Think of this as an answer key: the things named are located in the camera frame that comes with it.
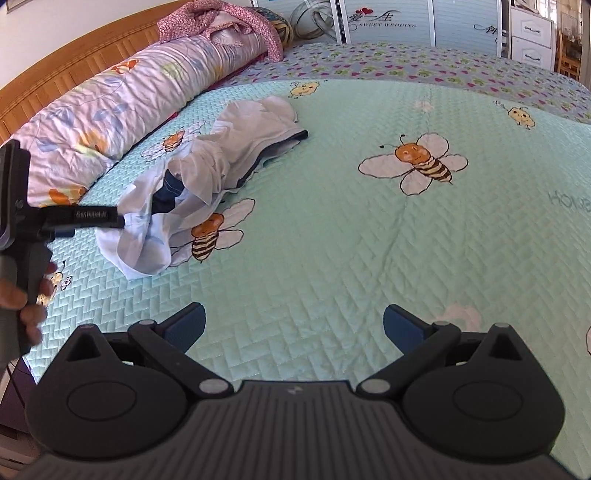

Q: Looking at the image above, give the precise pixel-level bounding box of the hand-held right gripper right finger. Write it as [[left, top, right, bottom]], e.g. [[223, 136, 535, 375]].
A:
[[358, 304, 525, 400]]

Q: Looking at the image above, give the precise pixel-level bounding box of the wooden chair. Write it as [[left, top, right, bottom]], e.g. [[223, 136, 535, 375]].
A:
[[556, 28, 583, 80]]

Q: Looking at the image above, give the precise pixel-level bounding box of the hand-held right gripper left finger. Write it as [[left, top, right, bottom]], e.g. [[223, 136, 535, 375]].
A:
[[65, 302, 234, 400]]

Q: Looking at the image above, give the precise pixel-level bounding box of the colourful patterned cushion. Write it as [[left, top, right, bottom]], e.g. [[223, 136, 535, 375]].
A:
[[271, 13, 295, 48]]

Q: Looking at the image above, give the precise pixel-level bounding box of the white drawer cabinet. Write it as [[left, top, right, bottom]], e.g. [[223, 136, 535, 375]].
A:
[[508, 4, 555, 70]]

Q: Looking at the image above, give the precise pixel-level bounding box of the green bee-print quilt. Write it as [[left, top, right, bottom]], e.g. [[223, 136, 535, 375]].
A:
[[28, 78, 591, 480]]

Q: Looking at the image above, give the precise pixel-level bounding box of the white T-shirt with navy trim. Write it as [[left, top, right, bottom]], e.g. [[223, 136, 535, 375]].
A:
[[96, 96, 309, 280]]

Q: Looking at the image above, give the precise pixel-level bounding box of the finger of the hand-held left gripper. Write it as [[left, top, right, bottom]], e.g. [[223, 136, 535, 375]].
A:
[[42, 206, 126, 230]]

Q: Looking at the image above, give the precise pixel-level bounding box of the lilac floral rolled duvet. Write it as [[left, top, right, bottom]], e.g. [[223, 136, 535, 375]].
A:
[[0, 13, 284, 208]]

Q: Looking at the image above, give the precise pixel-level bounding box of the person's left hand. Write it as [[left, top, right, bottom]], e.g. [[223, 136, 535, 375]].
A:
[[0, 261, 58, 347]]

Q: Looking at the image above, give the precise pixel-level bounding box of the wooden headboard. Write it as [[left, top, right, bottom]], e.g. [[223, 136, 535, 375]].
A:
[[0, 10, 162, 144]]

